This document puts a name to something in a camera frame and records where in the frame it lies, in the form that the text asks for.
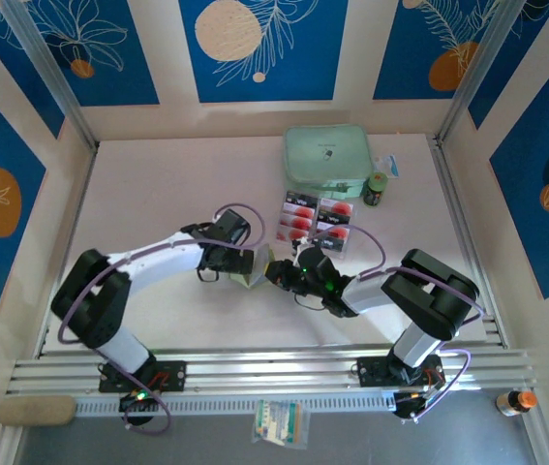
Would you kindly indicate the aluminium side rail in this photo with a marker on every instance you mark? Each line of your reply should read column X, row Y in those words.
column 453, row 194
column 82, row 203

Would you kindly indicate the dark jar green lid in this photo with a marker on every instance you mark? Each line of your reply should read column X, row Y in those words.
column 375, row 189

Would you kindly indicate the beige foam block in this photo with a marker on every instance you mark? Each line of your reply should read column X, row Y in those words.
column 37, row 411

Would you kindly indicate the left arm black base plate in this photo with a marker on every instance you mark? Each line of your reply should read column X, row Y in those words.
column 172, row 375

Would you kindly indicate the white card red circle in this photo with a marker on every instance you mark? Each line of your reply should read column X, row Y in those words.
column 300, row 222
column 303, row 210
column 295, row 234
column 339, row 207
column 339, row 233

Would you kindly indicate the clear bag of packets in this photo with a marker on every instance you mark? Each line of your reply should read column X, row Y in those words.
column 281, row 421

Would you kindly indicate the brown bottle orange cap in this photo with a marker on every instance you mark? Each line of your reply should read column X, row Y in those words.
column 516, row 403

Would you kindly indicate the green card holder wallet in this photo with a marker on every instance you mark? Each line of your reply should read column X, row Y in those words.
column 244, row 283

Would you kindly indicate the small blue white packet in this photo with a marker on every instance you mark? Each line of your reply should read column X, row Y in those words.
column 389, row 164

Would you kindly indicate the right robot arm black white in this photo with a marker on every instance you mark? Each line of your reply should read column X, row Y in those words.
column 429, row 295

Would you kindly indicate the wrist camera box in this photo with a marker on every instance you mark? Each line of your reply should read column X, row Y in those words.
column 314, row 257
column 230, row 225

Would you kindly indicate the mint green zip pouch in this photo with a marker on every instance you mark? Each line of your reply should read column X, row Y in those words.
column 325, row 160

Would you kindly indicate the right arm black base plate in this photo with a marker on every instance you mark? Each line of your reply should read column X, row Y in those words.
column 373, row 370

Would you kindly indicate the black vip card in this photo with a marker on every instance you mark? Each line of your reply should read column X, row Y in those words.
column 300, row 197
column 332, row 219
column 334, row 246

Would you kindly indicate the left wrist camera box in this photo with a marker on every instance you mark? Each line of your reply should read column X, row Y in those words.
column 230, row 225

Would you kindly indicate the aluminium frame post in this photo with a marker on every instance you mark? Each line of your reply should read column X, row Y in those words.
column 56, row 77
column 478, row 72

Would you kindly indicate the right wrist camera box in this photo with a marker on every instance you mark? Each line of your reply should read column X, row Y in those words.
column 314, row 257

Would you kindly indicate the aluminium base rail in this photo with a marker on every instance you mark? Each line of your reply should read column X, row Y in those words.
column 274, row 368

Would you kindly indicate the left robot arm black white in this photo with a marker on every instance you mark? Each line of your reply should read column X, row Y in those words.
column 95, row 300

